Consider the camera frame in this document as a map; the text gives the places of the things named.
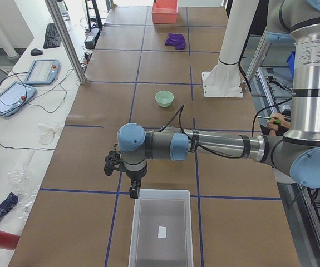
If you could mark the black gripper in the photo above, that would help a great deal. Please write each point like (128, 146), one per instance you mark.
(135, 176)

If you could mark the mint green bowl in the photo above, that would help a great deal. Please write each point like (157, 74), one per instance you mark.
(164, 98)

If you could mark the purple cloth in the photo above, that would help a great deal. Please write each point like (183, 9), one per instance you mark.
(176, 40)

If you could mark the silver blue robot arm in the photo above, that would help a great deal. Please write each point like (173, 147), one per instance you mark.
(296, 153)

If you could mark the person hand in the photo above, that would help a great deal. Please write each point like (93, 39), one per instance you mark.
(278, 122)

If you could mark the clear plastic bin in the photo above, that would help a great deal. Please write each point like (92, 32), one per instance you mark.
(161, 229)

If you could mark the clear crumpled plastic bag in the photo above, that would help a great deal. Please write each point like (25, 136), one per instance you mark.
(25, 189)

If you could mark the dark blue folded umbrella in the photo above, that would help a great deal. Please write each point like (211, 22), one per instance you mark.
(8, 204)

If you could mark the upper teach pendant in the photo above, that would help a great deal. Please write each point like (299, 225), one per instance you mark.
(42, 72)

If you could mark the teach pendant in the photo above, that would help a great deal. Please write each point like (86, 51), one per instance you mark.
(42, 72)
(14, 97)

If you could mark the lower teach pendant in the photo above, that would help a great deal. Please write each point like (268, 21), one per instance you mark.
(14, 97)

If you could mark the black power brick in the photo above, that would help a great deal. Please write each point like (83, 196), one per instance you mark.
(92, 38)

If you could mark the black computer mouse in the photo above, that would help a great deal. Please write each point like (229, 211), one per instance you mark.
(36, 52)

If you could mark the black keyboard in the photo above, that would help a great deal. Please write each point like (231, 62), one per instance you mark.
(52, 37)

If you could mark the pink plastic bin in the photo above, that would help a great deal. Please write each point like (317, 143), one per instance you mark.
(164, 12)

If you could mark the white camera mast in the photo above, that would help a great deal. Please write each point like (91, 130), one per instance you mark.
(224, 79)

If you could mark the aluminium frame post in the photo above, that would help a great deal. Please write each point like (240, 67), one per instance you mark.
(66, 39)

